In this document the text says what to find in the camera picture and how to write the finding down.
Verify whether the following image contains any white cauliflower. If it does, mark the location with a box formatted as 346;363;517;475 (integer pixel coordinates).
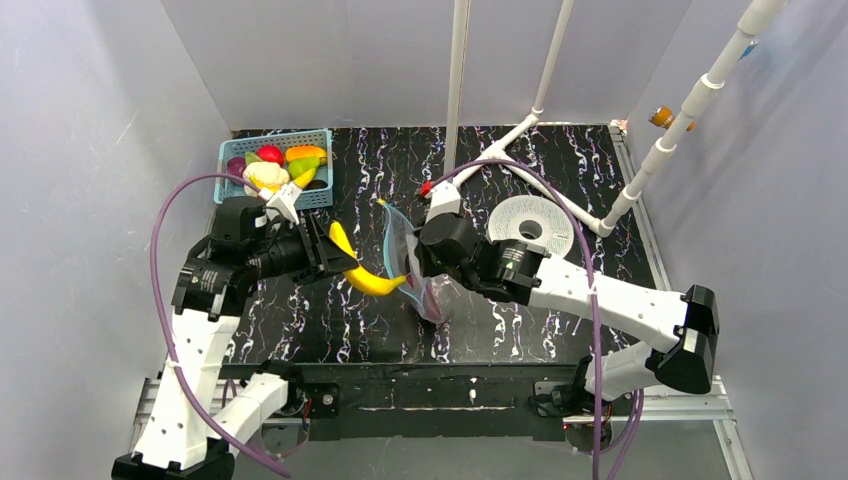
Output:
242;161;291;193

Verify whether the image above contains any red apple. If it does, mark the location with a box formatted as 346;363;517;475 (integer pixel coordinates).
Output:
256;145;285;166

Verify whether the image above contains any dark purple onion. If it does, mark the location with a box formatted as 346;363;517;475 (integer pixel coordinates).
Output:
227;156;247;178

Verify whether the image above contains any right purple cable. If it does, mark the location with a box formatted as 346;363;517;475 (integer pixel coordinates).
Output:
434;158;645;480

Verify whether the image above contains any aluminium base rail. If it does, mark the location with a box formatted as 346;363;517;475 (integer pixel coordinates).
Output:
122;376;757;480

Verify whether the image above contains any orange knob on wall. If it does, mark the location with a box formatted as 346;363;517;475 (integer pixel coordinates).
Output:
648;105;676;130

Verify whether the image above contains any blue plastic basket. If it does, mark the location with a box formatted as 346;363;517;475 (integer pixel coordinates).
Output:
217;129;334;210

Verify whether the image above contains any purple sweet potato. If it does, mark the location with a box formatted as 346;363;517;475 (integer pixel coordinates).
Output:
419;275;458;324

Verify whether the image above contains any orange yellow pepper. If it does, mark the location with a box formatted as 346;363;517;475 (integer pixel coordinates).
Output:
284;145;328;165

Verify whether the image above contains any yellow banana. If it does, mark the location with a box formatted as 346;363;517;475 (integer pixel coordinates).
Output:
292;167;318;190
328;221;407;297

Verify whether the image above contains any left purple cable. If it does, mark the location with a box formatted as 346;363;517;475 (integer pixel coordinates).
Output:
149;173;293;480

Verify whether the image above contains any clear zip top bag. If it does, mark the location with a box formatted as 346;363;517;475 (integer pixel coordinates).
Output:
378;199;432;317

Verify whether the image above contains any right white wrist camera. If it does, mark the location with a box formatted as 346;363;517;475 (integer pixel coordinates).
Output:
419;180;461;222

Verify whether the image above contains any green pepper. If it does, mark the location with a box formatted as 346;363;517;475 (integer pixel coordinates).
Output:
288;156;322;180

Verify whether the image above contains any white pvc pipe frame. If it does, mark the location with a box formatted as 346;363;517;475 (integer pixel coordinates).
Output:
439;0;790;237

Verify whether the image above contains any purple cable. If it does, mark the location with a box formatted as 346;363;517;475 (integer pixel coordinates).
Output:
434;158;645;480
149;173;293;480

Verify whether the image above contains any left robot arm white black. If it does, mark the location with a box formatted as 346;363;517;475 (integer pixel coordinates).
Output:
111;196;357;479

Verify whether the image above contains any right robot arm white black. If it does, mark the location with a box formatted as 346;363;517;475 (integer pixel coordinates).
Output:
415;213;720;402

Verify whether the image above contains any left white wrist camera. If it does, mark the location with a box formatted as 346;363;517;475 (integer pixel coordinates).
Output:
258;182;303;225

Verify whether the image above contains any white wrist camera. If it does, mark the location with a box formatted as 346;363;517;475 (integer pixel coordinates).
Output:
258;182;303;225
419;180;461;222

